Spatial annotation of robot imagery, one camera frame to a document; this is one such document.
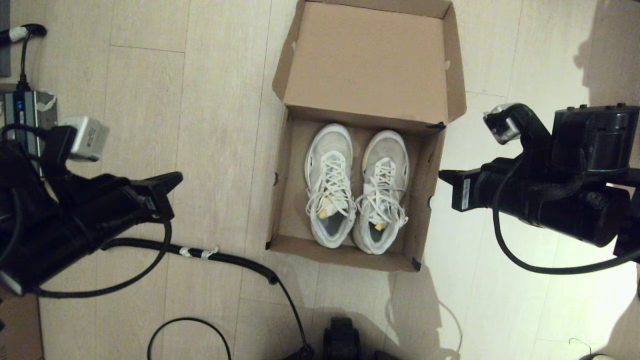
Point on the plain brown cardboard carton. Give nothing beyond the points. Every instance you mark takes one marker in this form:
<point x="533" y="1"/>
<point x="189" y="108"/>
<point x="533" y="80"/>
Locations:
<point x="20" y="330"/>

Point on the dark grey panel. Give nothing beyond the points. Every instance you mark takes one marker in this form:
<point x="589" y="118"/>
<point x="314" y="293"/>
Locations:
<point x="5" y="40"/>

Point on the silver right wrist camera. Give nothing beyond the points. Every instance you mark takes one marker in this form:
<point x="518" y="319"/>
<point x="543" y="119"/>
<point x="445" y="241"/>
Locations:
<point x="502" y="127"/>

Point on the brown cardboard shoe box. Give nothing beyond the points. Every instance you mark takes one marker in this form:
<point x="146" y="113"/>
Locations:
<point x="370" y="60"/>

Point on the white lace-up sneaker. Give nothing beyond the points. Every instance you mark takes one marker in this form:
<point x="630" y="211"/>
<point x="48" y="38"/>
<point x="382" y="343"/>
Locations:
<point x="327" y="145"/>
<point x="387" y="150"/>

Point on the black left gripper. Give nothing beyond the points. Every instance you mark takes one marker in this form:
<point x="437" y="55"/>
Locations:
<point x="110" y="210"/>

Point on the grey power inverter box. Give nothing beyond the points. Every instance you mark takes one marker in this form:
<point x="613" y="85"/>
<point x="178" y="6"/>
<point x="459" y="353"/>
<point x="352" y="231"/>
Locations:
<point x="30" y="107"/>

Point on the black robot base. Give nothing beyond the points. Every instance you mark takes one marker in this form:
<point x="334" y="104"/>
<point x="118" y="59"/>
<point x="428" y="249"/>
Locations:
<point x="342" y="340"/>

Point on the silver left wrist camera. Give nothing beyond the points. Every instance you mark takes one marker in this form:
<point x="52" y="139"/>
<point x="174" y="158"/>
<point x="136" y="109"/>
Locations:
<point x="87" y="139"/>

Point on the grey beige chunky sneaker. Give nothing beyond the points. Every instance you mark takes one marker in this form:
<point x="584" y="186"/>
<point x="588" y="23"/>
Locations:
<point x="600" y="358"/>

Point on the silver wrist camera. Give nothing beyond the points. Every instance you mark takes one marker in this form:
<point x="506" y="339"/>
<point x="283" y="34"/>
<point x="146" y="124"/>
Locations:
<point x="87" y="139"/>
<point x="502" y="127"/>

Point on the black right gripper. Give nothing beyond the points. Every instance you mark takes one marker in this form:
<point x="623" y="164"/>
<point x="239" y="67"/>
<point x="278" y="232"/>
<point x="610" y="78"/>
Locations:
<point x="525" y="195"/>

